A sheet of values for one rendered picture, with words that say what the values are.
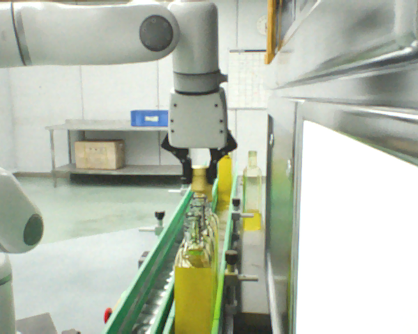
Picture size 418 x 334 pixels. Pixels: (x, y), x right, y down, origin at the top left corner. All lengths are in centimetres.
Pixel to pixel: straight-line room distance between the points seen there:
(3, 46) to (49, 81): 653
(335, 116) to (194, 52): 47
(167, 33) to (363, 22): 42
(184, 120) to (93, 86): 621
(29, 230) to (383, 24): 74
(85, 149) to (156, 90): 140
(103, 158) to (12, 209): 547
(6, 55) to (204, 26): 27
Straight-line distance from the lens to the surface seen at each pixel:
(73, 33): 59
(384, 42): 17
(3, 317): 95
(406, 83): 21
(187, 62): 66
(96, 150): 626
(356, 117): 17
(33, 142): 734
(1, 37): 63
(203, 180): 74
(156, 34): 59
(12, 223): 80
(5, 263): 93
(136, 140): 673
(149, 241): 171
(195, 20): 65
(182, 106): 69
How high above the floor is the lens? 132
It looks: 10 degrees down
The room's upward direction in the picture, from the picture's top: straight up
